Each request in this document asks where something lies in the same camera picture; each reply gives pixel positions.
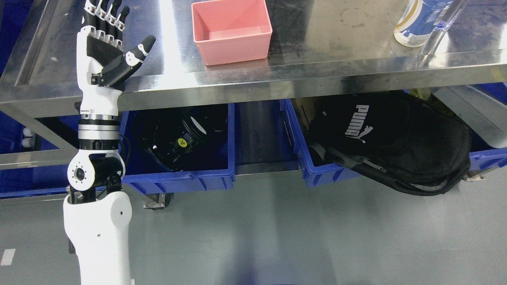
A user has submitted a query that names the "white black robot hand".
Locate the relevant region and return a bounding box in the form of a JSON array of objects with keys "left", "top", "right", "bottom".
[{"left": 76, "top": 0, "right": 156, "bottom": 120}]

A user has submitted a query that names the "pink plastic storage box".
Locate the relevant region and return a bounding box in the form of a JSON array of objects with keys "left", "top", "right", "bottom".
[{"left": 191, "top": 0, "right": 273, "bottom": 66}]

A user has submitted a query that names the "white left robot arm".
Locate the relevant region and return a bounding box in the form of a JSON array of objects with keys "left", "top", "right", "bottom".
[{"left": 63, "top": 112, "right": 132, "bottom": 285}]

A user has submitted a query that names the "blue bin with helmet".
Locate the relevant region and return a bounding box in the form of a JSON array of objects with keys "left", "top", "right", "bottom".
[{"left": 120, "top": 103, "right": 236, "bottom": 194}]

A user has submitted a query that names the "black helmet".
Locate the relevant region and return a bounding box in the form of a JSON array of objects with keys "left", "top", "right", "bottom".
[{"left": 132, "top": 104, "right": 229, "bottom": 172}]

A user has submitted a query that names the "blue bin far left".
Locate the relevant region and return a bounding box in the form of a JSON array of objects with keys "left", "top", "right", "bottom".
[{"left": 0, "top": 112, "right": 80, "bottom": 198}]

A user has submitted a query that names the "blue bin with backpack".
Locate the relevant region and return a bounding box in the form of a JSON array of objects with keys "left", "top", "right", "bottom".
[{"left": 280, "top": 82, "right": 506, "bottom": 187}]

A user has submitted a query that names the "stainless steel table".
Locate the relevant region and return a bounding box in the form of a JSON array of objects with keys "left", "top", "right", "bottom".
[{"left": 0, "top": 0, "right": 507, "bottom": 171}]

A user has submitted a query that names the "black Puma backpack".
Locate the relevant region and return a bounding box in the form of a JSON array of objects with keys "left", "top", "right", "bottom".
[{"left": 307, "top": 91, "right": 471, "bottom": 196}]

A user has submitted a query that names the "blue white bottle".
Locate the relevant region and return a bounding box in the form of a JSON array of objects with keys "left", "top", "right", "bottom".
[{"left": 394, "top": 0, "right": 453, "bottom": 48}]

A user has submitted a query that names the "clear plastic tube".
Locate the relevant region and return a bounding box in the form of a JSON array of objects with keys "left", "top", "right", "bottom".
[{"left": 420, "top": 0, "right": 469, "bottom": 55}]

